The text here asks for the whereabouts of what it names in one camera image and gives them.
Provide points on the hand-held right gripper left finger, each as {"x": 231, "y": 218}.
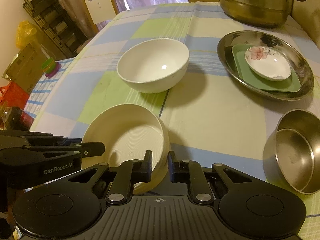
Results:
{"x": 148, "y": 165}

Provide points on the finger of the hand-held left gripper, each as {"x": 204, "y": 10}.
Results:
{"x": 92, "y": 148}
{"x": 35, "y": 136}

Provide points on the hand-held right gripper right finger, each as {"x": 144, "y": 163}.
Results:
{"x": 171, "y": 165}

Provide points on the cream ribbed round bowl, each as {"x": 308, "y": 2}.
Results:
{"x": 135, "y": 135}

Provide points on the white ceramic bowl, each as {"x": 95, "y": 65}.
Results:
{"x": 150, "y": 80}

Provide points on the green rectangular plate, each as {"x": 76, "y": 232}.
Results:
{"x": 250, "y": 80}

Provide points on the small stainless steel bowl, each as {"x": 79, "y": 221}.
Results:
{"x": 295, "y": 160}

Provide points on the large stainless steel plate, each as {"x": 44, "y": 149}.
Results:
{"x": 228, "y": 47}

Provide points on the small floral dish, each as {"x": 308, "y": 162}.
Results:
{"x": 270, "y": 67}

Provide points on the dark bottle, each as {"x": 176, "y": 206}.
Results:
{"x": 22, "y": 118}

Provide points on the red basket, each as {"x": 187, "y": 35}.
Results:
{"x": 13, "y": 96}

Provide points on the blue grid cloth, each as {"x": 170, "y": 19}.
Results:
{"x": 45, "y": 91}

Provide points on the checked tablecloth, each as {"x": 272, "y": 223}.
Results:
{"x": 212, "y": 130}

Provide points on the green stacked toy cups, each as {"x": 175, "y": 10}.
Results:
{"x": 51, "y": 67}

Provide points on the cardboard box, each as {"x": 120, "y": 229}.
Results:
{"x": 25, "y": 65}

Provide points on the yellow plastic bag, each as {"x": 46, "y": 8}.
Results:
{"x": 25, "y": 33}

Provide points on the black folding rack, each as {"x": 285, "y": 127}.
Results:
{"x": 55, "y": 27}

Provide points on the white wooden chair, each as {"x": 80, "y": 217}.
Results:
{"x": 100, "y": 10}

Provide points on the stainless steel steamer pot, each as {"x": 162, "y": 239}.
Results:
{"x": 255, "y": 12}

